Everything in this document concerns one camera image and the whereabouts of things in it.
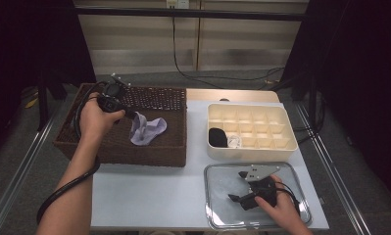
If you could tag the metal floor rail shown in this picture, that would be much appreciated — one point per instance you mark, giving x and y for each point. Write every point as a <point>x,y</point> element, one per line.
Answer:
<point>16,179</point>
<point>333,182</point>

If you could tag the person's left hand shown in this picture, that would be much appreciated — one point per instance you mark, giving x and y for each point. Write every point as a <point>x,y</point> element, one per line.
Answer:
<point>95,122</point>

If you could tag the white wall socket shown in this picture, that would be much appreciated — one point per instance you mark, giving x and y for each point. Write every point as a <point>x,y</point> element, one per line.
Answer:
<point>178,3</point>

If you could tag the person's right hand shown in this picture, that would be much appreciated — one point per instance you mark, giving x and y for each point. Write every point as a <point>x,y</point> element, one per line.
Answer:
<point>283,209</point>

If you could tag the black sock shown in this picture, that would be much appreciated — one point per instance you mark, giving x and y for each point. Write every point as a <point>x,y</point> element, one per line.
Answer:
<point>218,137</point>

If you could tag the black horizontal bar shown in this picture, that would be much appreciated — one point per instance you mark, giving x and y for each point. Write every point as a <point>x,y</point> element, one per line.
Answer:
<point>183,13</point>

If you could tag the cream divided organizer box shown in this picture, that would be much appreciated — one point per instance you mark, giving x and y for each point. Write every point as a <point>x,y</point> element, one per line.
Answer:
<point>265,153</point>

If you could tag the white sock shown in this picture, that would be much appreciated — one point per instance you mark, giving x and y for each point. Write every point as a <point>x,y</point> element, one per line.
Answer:
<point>234,141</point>

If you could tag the clear plastic lid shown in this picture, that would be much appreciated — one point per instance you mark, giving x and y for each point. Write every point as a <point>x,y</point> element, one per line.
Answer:
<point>222,209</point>

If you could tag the brown wicker basket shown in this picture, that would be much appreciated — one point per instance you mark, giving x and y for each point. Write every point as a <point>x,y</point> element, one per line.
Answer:
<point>85,147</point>

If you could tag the dark curtain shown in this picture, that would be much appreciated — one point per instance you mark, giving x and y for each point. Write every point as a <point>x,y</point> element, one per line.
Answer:
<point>26,49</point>
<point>363,81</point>

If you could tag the black metal stand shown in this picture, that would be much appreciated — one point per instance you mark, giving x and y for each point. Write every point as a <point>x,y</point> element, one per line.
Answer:
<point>42,104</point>

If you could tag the light wooden board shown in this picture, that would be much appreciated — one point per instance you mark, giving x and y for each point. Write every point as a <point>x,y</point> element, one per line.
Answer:
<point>248,94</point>

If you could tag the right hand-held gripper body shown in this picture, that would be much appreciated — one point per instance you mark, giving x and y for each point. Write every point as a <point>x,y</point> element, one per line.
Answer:
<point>261,189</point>

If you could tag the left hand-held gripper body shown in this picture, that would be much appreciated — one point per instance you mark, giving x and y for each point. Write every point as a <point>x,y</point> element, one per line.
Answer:
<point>110,98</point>

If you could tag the small yellow object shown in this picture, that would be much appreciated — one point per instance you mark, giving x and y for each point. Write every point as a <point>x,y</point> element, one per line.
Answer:
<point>30,103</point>

